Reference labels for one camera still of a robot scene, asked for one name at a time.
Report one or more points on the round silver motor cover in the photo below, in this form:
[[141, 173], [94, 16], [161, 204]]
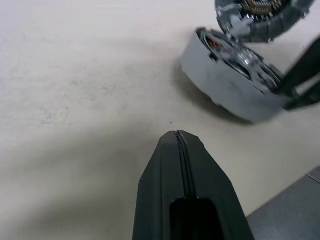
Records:
[[270, 22]]

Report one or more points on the silver motor housing copper windings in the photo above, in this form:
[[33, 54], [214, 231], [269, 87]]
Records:
[[225, 85]]

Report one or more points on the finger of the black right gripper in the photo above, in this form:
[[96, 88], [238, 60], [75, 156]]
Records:
[[307, 95], [297, 67]]

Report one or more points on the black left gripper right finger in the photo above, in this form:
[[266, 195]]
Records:
[[212, 175]]

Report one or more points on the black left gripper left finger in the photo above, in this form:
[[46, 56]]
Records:
[[155, 187]]

